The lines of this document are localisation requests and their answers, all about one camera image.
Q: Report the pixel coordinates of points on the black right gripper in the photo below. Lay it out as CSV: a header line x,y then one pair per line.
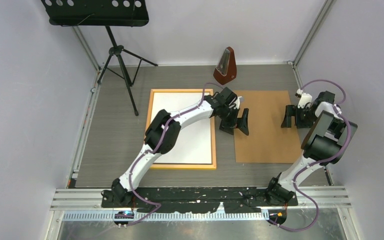
x,y
293,110

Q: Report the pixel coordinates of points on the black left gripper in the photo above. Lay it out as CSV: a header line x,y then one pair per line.
x,y
242,124

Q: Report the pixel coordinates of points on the brown backing board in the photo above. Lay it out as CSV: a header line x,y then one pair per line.
x,y
267,142

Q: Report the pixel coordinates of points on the printed photo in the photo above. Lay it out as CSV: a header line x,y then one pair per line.
x,y
195,139

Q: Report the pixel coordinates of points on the yellow wooden picture frame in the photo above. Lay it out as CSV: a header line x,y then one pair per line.
x,y
214,145

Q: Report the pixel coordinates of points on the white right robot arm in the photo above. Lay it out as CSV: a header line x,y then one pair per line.
x,y
325,143

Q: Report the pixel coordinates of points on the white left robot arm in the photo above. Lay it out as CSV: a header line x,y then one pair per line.
x,y
163,132

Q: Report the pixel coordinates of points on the brown metronome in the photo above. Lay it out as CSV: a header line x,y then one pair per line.
x,y
226,69

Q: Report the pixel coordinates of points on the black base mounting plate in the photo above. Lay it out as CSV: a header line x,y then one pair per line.
x,y
201,200

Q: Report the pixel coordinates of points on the black music stand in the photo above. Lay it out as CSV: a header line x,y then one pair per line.
x,y
107,13

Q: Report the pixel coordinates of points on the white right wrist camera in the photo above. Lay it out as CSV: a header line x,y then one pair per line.
x,y
304,98

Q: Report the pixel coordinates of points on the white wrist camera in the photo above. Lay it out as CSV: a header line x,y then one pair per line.
x,y
304,98
236,104

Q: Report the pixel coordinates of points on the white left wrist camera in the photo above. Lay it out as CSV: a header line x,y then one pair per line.
x,y
236,104

